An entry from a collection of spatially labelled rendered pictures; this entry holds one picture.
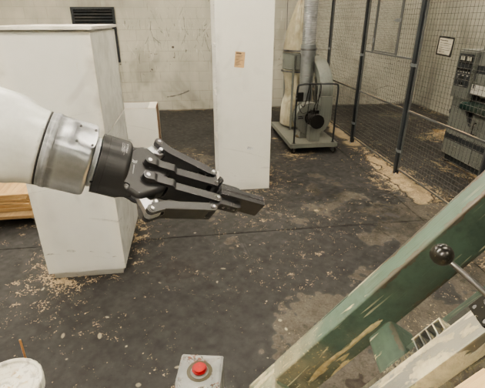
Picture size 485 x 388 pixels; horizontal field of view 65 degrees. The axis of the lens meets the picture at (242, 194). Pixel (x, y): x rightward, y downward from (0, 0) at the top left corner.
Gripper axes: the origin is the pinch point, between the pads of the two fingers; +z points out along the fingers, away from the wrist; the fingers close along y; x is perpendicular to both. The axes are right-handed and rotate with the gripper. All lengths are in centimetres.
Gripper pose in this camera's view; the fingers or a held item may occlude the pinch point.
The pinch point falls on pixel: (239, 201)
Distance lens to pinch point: 55.7
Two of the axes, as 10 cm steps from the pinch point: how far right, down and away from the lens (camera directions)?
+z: 8.8, 2.5, 4.0
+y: -0.6, -7.9, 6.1
